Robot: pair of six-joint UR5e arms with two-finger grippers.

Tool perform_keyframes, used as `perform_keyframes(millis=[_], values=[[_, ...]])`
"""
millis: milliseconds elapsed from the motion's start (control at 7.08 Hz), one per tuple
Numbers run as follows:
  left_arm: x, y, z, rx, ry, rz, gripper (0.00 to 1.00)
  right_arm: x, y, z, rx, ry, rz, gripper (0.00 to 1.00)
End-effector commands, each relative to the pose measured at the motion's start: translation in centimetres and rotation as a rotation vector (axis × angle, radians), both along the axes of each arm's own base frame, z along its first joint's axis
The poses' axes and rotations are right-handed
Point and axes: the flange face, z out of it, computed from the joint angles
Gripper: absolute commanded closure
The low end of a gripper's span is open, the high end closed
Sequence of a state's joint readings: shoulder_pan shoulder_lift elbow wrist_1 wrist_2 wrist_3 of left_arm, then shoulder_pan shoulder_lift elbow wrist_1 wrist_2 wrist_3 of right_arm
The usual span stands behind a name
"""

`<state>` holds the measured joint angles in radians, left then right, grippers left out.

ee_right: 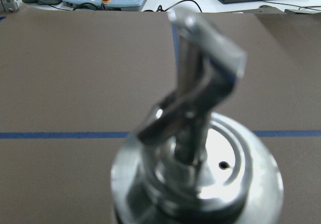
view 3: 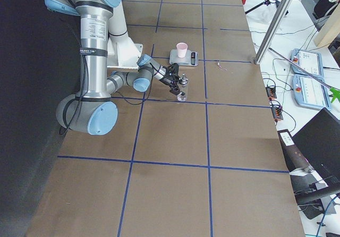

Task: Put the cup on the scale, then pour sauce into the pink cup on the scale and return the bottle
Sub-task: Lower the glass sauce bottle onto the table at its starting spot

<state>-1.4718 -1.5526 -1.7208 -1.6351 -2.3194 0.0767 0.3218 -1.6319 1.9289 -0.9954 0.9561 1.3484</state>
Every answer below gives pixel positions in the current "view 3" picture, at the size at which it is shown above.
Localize aluminium frame post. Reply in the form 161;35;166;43
254;0;292;64

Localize wooden board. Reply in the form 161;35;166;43
314;4;340;47

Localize black laptop computer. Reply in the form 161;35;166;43
293;108;339;184

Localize lower teach pendant tablet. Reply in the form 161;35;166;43
292;74;332;110

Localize black box white label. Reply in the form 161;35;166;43
277;129;314;173

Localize black camera tripod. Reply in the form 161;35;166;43
245;0;281;14

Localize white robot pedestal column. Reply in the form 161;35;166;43
106;2;143;69

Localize teach pendant tablet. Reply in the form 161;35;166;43
292;74;332;110
291;48;324;78

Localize grabber stick green tip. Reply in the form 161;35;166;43
268;47;339;103

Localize grey digital kitchen scale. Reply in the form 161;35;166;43
169;49;199;66

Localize upper teach pendant tablet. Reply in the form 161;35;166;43
291;48;324;78

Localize pink plastic cup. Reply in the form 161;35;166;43
176;42;188;58

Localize orange connector board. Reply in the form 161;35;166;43
272;105;283;122
266;86;277;100

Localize glass sauce bottle metal spout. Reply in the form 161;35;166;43
177;72;189;101

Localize brown paper table cover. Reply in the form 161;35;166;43
27;0;304;236

